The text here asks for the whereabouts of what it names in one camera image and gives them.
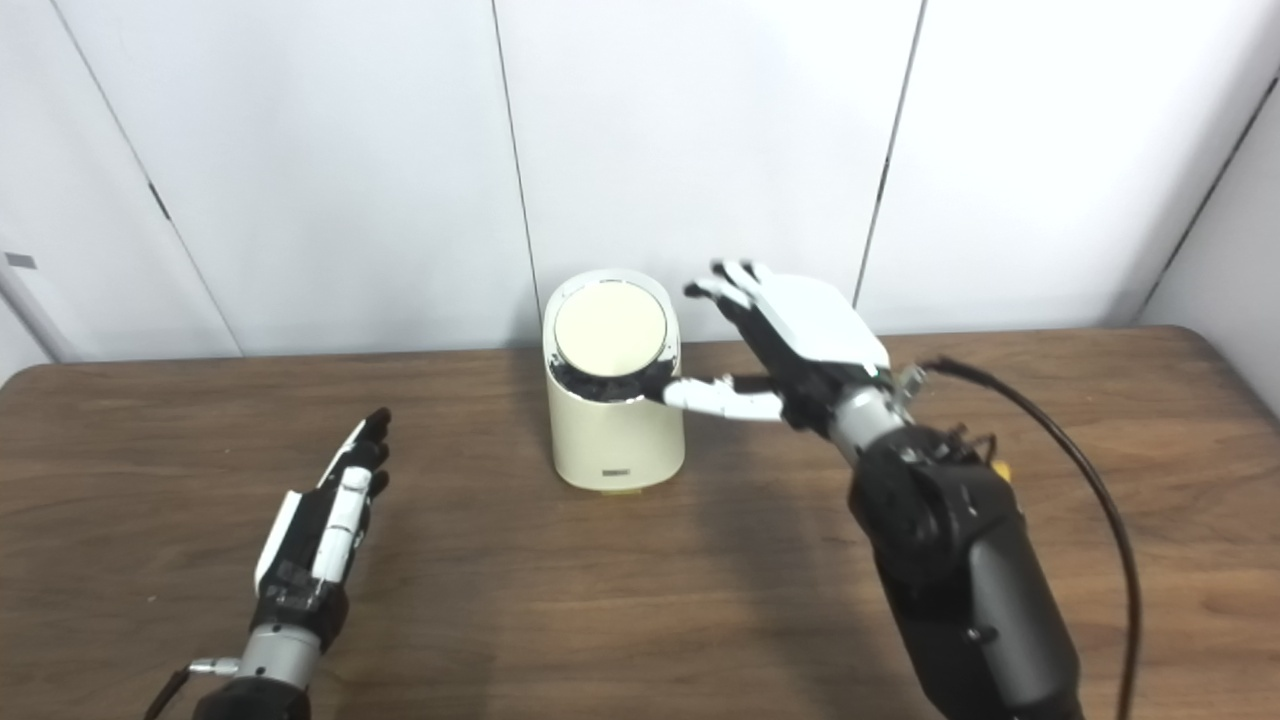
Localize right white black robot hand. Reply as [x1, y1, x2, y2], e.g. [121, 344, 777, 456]
[663, 260, 893, 433]

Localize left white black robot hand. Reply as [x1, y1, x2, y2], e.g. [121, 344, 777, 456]
[250, 407, 393, 651]

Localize round cream bin lid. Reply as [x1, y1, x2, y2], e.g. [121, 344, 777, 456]
[554, 281, 668, 378]

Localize black bin liner bag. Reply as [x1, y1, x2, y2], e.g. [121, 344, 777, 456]
[548, 355, 681, 404]

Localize cream-colored bin body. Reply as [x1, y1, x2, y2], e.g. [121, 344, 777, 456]
[542, 268, 687, 493]

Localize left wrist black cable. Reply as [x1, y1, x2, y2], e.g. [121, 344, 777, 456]
[145, 657, 243, 720]

